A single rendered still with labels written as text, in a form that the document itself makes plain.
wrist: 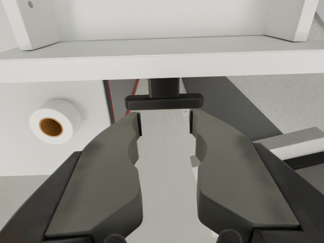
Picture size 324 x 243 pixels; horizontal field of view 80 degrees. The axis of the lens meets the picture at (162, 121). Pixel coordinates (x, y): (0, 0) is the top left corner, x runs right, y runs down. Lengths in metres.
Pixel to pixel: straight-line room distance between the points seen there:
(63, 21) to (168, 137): 1.12
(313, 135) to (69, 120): 0.47
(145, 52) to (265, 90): 1.18
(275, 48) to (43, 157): 0.44
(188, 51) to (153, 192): 1.55
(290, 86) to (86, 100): 1.20
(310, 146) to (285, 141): 0.05
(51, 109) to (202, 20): 0.25
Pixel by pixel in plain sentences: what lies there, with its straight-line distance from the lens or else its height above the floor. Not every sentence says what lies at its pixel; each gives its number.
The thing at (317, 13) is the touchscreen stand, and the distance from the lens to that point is 1.29.
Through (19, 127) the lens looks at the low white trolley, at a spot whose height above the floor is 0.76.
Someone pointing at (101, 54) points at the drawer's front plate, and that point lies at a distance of 0.17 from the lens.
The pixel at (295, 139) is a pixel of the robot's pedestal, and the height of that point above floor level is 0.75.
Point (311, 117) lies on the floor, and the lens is 1.56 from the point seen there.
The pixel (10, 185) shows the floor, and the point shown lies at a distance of 1.97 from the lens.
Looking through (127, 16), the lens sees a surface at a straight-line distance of 0.24.
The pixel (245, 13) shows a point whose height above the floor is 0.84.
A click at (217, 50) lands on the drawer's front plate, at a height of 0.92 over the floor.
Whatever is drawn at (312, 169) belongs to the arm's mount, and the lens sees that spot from 0.50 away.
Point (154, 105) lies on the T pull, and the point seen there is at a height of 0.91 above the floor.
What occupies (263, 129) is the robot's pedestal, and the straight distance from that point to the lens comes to 0.58.
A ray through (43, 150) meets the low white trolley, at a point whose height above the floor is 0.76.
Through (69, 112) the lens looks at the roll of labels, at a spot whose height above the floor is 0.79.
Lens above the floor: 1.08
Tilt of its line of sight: 60 degrees down
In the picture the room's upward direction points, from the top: 178 degrees clockwise
